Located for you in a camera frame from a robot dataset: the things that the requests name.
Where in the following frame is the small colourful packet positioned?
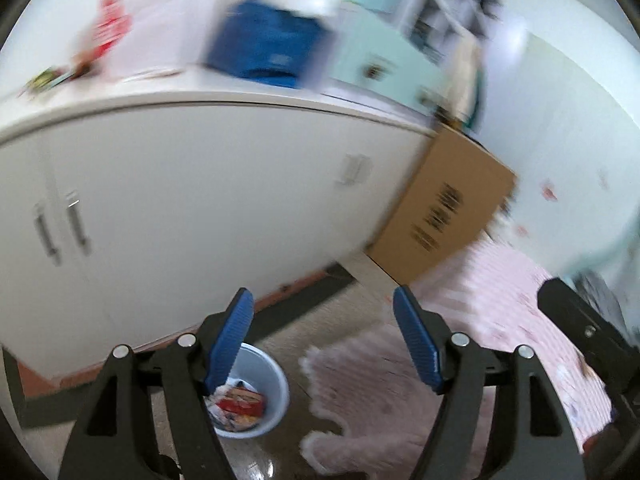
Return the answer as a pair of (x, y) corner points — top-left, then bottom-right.
(20, 65), (77, 97)

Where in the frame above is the beige cloth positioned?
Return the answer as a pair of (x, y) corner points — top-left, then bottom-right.
(440, 35), (487, 131)

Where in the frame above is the white cabinet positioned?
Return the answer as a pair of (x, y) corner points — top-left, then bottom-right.
(0, 67), (442, 387)

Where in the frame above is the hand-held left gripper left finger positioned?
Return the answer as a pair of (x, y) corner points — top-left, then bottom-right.
(59, 287), (255, 480)

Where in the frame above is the white shelf unit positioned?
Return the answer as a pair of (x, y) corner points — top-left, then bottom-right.
(400, 0), (507, 63)

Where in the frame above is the brown cardboard box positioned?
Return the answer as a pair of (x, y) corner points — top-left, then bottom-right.
(367, 125), (519, 286)

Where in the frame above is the light blue plastic bin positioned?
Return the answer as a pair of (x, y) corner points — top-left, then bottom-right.
(207, 344), (291, 436)

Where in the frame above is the blue plastic crate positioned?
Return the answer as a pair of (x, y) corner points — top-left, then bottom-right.
(202, 0), (334, 92)

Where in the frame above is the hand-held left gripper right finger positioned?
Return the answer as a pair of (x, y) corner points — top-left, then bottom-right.
(392, 286), (586, 480)

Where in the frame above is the red snack packet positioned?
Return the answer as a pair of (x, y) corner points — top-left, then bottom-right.
(219, 384), (265, 419)

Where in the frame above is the teal drawer cabinet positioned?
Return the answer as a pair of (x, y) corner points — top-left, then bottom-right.
(325, 0), (482, 127)

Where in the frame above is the red and white bag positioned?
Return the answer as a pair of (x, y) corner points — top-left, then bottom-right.
(75, 0), (202, 82)

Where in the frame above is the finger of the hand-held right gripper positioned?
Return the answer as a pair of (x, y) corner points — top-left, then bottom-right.
(537, 277), (640, 397)

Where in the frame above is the pink checked fuzzy mat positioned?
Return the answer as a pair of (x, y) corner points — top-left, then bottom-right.
(299, 239), (622, 479)

